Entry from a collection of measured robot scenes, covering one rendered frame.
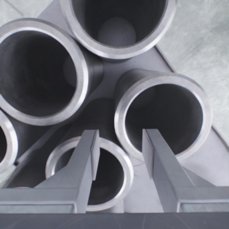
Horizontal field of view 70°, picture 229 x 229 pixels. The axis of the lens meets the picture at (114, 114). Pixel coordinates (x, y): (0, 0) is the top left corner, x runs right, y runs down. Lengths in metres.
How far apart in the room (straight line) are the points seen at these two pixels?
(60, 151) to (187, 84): 0.18
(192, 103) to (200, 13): 0.60
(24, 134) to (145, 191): 0.47
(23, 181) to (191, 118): 0.27
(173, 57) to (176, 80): 0.56
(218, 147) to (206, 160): 0.06
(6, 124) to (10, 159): 0.05
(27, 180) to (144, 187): 0.42
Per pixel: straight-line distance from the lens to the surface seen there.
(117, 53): 0.20
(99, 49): 0.20
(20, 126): 0.26
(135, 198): 0.65
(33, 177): 0.31
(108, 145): 0.22
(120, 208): 0.56
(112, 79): 0.47
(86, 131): 0.15
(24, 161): 0.54
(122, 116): 0.21
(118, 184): 0.28
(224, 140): 0.61
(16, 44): 0.26
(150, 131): 0.15
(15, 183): 0.31
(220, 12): 0.86
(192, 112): 0.26
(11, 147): 0.26
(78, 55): 0.20
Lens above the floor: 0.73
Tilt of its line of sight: 74 degrees down
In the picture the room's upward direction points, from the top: 179 degrees counter-clockwise
